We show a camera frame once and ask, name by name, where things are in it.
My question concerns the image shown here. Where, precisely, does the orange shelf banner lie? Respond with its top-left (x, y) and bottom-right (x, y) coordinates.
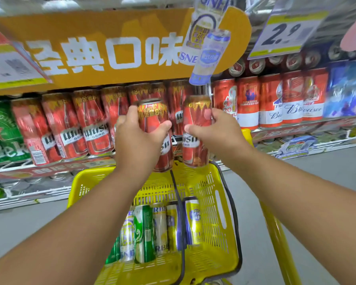
top-left (0, 6), bottom-right (252, 98)

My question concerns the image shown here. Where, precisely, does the group of low shelf cans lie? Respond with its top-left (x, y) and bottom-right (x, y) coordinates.
top-left (0, 168), bottom-right (85, 201)

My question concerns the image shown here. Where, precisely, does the black basket handle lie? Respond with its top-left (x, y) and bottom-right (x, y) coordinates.
top-left (169, 160), bottom-right (243, 285)

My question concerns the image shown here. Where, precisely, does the row of red cans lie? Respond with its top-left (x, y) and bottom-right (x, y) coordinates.
top-left (11, 79), bottom-right (196, 166)

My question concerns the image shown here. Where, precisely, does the yellow trolley pull handle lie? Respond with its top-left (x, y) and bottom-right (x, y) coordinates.
top-left (241, 128), bottom-right (302, 285)

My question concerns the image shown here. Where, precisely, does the metal store shelf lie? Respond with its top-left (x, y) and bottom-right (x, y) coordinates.
top-left (0, 114), bottom-right (356, 213)

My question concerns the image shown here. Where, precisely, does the red can with white band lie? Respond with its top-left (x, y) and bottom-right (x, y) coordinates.
top-left (282, 70), bottom-right (304, 125)
top-left (211, 79), bottom-right (238, 120)
top-left (259, 73), bottom-right (283, 128)
top-left (237, 76), bottom-right (260, 131)
top-left (303, 68), bottom-right (329, 121)

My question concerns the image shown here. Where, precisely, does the person's right hand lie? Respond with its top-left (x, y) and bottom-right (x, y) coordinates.
top-left (184, 108), bottom-right (250, 165)

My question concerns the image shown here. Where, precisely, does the dark green can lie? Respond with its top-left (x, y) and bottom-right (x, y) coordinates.
top-left (105, 234), bottom-right (121, 265)

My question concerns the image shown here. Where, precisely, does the can-shaped cardboard display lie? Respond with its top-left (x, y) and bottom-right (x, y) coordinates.
top-left (179, 0), bottom-right (233, 86)

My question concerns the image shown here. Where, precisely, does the red gold-topped beer can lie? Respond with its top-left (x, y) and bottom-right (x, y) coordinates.
top-left (136, 99), bottom-right (174, 173)
top-left (182, 95), bottom-right (213, 168)

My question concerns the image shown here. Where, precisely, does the green and white can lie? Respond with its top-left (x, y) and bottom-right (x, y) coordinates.
top-left (133, 205), bottom-right (156, 264)

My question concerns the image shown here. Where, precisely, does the green beer pack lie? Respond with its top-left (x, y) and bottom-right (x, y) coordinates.
top-left (0, 100), bottom-right (31, 167)

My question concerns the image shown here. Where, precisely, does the blue beer pack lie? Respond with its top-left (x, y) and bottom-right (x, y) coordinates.
top-left (323, 60), bottom-right (356, 118)

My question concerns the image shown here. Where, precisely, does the white and yellow price sign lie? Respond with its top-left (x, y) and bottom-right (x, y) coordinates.
top-left (0, 24), bottom-right (53, 92)
top-left (247, 10), bottom-right (330, 60)

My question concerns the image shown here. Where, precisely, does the yellow and blue can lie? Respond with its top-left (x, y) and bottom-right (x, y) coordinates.
top-left (182, 196), bottom-right (203, 246)
top-left (166, 201), bottom-right (182, 253)

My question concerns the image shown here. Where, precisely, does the yellow plastic shopping basket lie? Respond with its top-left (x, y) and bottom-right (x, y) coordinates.
top-left (67, 129), bottom-right (243, 285)

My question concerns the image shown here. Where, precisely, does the person's right forearm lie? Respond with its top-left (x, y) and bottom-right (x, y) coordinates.
top-left (225, 144), bottom-right (356, 285)

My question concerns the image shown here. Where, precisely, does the person's left forearm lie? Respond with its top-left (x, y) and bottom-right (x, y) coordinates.
top-left (0, 164), bottom-right (156, 285)

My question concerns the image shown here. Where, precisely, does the blue and white shelf label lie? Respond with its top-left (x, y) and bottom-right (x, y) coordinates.
top-left (275, 135), bottom-right (318, 160)

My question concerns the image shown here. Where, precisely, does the row of silver can tops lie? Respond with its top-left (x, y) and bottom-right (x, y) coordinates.
top-left (228, 44), bottom-right (356, 78)

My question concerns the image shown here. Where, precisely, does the silver can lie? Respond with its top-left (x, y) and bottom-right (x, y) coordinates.
top-left (151, 202), bottom-right (169, 256)

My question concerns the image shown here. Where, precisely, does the white and blue can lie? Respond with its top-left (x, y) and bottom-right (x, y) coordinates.
top-left (119, 210), bottom-right (136, 262)

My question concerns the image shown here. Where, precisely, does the person's left hand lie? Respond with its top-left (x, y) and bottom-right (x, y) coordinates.
top-left (114, 105), bottom-right (173, 180)

